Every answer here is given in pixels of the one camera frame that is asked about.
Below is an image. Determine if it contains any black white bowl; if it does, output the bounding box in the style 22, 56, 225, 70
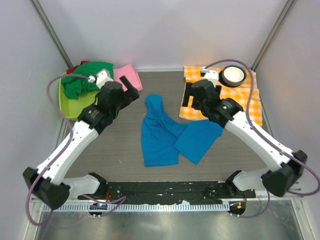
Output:
218, 65, 247, 88

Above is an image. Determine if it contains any lime green plastic basin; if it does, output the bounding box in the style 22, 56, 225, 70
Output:
58, 72, 99, 121

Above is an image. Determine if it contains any orange checkered cloth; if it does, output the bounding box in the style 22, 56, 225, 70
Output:
178, 65, 264, 129

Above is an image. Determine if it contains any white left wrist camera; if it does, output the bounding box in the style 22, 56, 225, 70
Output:
88, 68, 114, 89

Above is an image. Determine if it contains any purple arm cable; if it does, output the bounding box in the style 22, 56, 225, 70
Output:
25, 73, 128, 227
202, 58, 320, 219

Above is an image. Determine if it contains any white slotted cable duct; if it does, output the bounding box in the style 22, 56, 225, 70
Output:
55, 201, 230, 213

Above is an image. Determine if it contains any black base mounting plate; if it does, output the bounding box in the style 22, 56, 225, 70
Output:
96, 180, 257, 205

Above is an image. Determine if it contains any aluminium frame rail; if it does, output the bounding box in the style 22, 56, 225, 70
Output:
255, 181, 303, 200

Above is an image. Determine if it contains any blue t shirt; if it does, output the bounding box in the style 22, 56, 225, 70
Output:
141, 94, 223, 167

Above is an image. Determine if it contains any folded pink t shirt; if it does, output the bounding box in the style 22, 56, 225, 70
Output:
113, 64, 143, 92

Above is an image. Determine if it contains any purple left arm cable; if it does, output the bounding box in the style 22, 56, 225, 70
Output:
25, 73, 128, 227

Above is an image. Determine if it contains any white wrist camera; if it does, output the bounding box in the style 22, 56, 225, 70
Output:
200, 67, 219, 87
88, 68, 114, 89

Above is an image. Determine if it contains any green t shirt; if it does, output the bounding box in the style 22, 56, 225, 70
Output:
61, 61, 114, 100

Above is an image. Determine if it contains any red t shirt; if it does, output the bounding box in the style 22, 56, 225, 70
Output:
66, 60, 88, 74

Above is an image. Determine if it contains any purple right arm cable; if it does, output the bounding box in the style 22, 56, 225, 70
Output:
202, 58, 320, 219

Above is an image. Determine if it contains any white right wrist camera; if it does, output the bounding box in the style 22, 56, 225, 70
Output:
200, 67, 219, 87

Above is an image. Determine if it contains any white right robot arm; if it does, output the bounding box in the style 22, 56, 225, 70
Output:
183, 79, 307, 198

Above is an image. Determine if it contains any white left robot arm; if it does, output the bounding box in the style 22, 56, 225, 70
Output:
23, 75, 140, 210

